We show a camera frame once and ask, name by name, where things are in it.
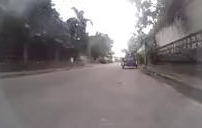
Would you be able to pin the pale parked car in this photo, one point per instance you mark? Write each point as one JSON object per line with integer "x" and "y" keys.
{"x": 82, "y": 60}

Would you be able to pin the dark blue vehicle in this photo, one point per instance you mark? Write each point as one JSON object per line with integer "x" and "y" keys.
{"x": 129, "y": 62}

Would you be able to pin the grey asphalt road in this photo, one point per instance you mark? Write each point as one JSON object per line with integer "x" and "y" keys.
{"x": 99, "y": 96}

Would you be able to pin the row of trees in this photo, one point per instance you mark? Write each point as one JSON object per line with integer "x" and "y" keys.
{"x": 55, "y": 30}

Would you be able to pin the dark fence with posts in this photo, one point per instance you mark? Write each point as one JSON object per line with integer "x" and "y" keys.
{"x": 32, "y": 55}

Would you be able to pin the grey kerb strip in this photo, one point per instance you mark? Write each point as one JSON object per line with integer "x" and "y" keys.
{"x": 25, "y": 72}

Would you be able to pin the grey pavement strip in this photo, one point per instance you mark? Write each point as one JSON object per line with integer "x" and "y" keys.
{"x": 185, "y": 80}

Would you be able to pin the trees behind wall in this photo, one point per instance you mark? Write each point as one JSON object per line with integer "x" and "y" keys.
{"x": 145, "y": 23}

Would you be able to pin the grey wall with railing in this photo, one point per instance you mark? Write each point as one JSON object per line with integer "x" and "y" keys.
{"x": 185, "y": 46}

